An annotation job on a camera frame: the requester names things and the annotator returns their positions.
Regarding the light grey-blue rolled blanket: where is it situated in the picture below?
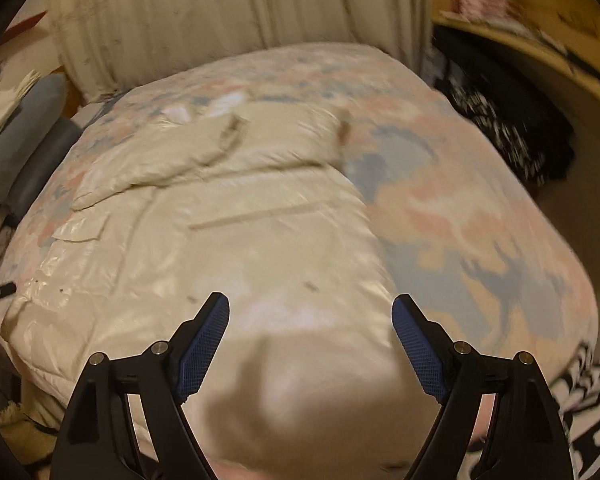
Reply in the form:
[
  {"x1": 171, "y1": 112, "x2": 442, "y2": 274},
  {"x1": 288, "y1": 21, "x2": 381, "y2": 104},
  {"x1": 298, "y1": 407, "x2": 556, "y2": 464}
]
[{"x1": 0, "y1": 72, "x2": 71, "y2": 196}]

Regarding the black flat bar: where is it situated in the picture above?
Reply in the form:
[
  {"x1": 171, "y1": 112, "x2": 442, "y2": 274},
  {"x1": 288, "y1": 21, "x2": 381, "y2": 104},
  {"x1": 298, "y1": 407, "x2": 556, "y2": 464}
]
[{"x1": 565, "y1": 47, "x2": 600, "y2": 91}]

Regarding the dark grey-blue rolled blanket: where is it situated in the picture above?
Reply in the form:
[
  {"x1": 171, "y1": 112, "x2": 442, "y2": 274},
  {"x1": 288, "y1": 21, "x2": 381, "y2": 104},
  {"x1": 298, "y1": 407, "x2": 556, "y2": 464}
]
[{"x1": 7, "y1": 117, "x2": 86, "y2": 221}]

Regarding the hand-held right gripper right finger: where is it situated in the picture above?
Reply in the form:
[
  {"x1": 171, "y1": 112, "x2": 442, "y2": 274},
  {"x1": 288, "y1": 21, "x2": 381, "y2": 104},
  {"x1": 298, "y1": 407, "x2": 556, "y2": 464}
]
[{"x1": 391, "y1": 294, "x2": 576, "y2": 480}]

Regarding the black white striped cloth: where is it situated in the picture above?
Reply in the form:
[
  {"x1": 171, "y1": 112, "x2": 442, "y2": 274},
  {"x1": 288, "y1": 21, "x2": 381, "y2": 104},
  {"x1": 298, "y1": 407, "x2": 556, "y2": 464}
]
[{"x1": 550, "y1": 342, "x2": 600, "y2": 480}]

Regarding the cat printed blanket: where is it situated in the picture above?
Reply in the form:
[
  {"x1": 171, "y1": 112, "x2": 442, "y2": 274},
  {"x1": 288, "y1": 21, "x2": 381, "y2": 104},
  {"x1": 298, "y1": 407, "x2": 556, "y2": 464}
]
[{"x1": 0, "y1": 42, "x2": 600, "y2": 480}]

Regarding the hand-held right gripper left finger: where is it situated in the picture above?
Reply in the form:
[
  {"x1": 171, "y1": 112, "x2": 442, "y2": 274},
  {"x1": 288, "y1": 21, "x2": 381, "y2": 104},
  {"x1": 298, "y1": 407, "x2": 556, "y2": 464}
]
[{"x1": 50, "y1": 291, "x2": 231, "y2": 480}]

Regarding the pink drawer organizer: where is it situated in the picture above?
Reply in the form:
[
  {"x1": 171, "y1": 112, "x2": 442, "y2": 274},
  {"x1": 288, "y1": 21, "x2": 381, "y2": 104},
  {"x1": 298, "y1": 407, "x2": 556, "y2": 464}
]
[{"x1": 457, "y1": 0, "x2": 511, "y2": 18}]

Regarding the white puffer jacket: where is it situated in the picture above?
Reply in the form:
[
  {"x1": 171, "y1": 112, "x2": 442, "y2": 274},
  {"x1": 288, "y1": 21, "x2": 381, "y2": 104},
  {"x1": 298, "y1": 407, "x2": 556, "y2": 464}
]
[{"x1": 0, "y1": 95, "x2": 406, "y2": 466}]

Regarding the cream fluffy rug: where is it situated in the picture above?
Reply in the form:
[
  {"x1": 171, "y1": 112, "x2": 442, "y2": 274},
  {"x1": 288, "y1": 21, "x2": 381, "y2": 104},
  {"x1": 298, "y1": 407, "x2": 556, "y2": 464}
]
[{"x1": 0, "y1": 400, "x2": 41, "y2": 433}]

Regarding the grey-blue bed sheet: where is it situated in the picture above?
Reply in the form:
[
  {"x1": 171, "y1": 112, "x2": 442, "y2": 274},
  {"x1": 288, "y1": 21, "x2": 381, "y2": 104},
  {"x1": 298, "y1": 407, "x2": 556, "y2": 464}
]
[{"x1": 72, "y1": 102, "x2": 111, "y2": 126}]

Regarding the black bag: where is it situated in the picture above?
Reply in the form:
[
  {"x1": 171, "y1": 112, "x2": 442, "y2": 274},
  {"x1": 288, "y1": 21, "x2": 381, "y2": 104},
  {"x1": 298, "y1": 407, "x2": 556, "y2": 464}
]
[{"x1": 430, "y1": 25, "x2": 578, "y2": 186}]

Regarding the beige leaf-print curtain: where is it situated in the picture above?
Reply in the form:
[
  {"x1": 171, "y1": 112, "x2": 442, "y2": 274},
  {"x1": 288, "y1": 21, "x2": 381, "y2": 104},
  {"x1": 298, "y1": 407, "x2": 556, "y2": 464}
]
[{"x1": 47, "y1": 0, "x2": 433, "y2": 103}]

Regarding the red wall shelf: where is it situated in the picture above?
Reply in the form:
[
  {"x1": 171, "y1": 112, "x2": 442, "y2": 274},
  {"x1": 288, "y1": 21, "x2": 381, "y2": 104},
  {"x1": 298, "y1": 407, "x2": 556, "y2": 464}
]
[{"x1": 0, "y1": 10, "x2": 48, "y2": 43}]

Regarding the black white patterned cloth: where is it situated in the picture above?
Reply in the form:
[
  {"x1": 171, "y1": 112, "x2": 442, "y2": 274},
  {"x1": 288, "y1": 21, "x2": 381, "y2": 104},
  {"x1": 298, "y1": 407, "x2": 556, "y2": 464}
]
[{"x1": 447, "y1": 80, "x2": 546, "y2": 181}]

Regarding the white folded cloth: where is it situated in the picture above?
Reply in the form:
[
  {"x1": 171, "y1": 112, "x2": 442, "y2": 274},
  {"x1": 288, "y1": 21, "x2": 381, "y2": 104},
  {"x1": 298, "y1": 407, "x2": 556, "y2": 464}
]
[{"x1": 0, "y1": 67, "x2": 43, "y2": 146}]

